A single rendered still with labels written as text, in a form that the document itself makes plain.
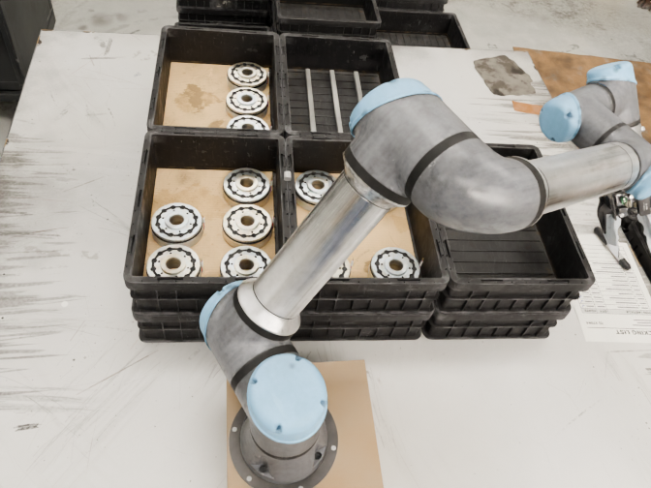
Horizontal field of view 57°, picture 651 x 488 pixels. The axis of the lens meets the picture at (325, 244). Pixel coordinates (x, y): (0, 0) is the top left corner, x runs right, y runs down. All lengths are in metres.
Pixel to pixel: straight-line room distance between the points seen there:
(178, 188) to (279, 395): 0.64
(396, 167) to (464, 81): 1.31
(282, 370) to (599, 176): 0.53
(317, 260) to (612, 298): 0.93
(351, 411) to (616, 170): 0.60
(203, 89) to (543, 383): 1.08
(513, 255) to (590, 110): 0.43
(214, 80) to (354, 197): 0.92
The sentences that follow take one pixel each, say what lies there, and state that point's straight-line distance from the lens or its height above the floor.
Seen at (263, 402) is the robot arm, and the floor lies 1.02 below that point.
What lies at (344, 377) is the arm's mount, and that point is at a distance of 1.15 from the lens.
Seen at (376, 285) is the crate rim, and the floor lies 0.93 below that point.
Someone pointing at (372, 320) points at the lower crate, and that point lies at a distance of 1.23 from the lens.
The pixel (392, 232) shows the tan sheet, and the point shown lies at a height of 0.83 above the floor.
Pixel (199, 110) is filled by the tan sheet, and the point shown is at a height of 0.83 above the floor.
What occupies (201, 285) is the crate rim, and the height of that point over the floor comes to 0.92.
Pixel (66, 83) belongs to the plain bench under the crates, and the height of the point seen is 0.70.
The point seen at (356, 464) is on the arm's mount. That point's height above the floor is 0.79.
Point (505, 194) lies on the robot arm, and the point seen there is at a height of 1.34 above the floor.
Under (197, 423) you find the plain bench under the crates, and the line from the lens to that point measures 1.21.
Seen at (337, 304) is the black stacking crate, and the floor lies 0.84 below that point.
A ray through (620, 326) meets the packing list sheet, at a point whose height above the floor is 0.70.
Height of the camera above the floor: 1.82
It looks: 51 degrees down
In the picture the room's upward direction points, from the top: 11 degrees clockwise
